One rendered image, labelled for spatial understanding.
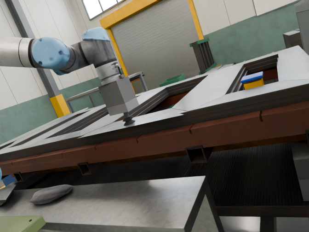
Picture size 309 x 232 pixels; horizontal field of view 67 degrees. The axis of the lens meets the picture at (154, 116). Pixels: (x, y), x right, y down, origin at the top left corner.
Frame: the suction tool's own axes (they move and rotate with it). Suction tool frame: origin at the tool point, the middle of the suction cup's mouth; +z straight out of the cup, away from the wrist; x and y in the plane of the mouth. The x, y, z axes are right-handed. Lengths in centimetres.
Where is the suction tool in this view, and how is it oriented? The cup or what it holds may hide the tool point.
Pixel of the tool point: (129, 123)
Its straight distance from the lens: 80.0
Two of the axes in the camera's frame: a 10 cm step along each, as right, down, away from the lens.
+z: 3.4, 9.2, 2.1
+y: -8.0, 1.6, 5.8
